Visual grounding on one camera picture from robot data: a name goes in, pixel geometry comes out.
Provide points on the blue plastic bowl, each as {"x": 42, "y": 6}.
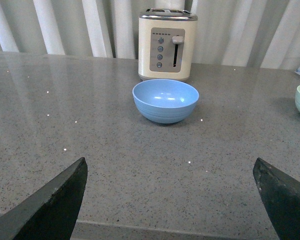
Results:
{"x": 165, "y": 101}

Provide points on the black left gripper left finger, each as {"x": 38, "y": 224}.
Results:
{"x": 51, "y": 212}

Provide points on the white curtain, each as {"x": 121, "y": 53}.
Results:
{"x": 247, "y": 33}

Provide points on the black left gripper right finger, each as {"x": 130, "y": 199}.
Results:
{"x": 280, "y": 195}

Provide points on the cream two-slot toaster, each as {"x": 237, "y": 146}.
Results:
{"x": 167, "y": 45}

